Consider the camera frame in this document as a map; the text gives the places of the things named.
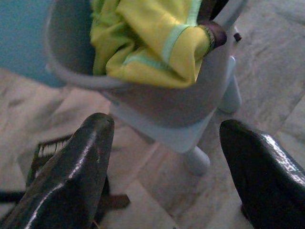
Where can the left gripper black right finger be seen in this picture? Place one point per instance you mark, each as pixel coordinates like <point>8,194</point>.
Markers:
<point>269,186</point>

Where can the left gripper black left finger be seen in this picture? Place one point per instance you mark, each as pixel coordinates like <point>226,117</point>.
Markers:
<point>64,181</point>

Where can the lime green garment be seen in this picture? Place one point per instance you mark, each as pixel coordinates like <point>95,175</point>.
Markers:
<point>147,43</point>

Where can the black printed cardboard box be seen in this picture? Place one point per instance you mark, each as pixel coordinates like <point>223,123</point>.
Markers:
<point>51,148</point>

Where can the grey plastic bucket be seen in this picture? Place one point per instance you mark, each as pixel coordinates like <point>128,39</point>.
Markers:
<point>166,105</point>

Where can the light blue plastic stool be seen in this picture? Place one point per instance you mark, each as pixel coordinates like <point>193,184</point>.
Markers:
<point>21,35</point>

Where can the dark wooden frame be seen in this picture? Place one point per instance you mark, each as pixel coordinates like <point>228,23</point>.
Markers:
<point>114,200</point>

